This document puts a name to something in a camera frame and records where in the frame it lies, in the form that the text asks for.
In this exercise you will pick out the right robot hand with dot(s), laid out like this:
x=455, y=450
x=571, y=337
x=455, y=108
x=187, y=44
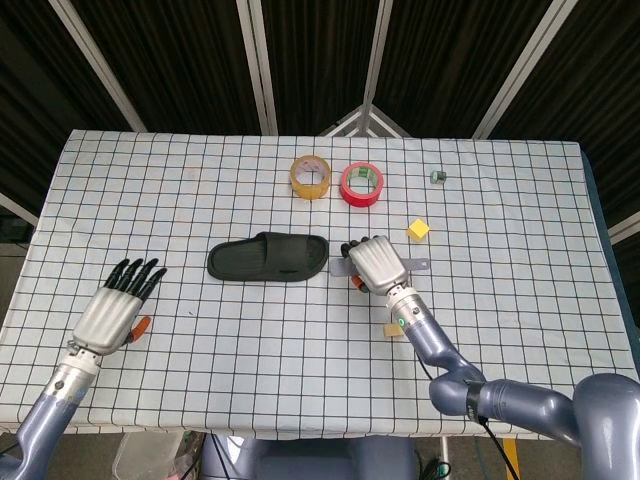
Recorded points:
x=377, y=265

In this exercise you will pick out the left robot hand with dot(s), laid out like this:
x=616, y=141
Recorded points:
x=107, y=315

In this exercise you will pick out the black slipper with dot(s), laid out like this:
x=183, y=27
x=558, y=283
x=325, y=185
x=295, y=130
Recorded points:
x=270, y=257

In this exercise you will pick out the grey spatula tool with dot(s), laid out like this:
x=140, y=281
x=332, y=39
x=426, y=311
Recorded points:
x=340, y=267

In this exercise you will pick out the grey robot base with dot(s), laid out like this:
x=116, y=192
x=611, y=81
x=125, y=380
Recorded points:
x=310, y=460

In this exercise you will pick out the white checkered tablecloth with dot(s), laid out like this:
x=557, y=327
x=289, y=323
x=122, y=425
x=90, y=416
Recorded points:
x=250, y=350

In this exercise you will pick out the black box device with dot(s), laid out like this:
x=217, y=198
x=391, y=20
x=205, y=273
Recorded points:
x=12, y=230

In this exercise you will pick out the red tape roll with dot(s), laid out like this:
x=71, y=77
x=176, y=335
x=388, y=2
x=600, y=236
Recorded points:
x=360, y=195

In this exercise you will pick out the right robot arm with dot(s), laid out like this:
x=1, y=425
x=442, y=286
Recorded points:
x=435, y=340

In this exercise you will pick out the white metal frame stand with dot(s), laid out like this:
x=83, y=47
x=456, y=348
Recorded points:
x=367, y=122

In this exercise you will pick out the blue table undercloth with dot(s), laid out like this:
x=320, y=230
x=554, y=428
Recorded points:
x=607, y=240

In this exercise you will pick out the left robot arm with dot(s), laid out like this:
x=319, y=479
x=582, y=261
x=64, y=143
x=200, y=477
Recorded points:
x=55, y=395

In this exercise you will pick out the clear plastic box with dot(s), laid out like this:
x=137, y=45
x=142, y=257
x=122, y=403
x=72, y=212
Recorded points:
x=145, y=457

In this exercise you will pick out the yellow cube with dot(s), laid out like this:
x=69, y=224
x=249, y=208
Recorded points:
x=418, y=230

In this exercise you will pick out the brown tape roll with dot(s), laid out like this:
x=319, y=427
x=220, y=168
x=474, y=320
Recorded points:
x=310, y=187

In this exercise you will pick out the small green cube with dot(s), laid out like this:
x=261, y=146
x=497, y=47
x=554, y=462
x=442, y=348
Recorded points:
x=438, y=176

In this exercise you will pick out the black folding screen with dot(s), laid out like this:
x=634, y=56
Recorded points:
x=175, y=60

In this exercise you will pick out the tan rectangular block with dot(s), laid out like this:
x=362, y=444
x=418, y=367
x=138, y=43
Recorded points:
x=390, y=331

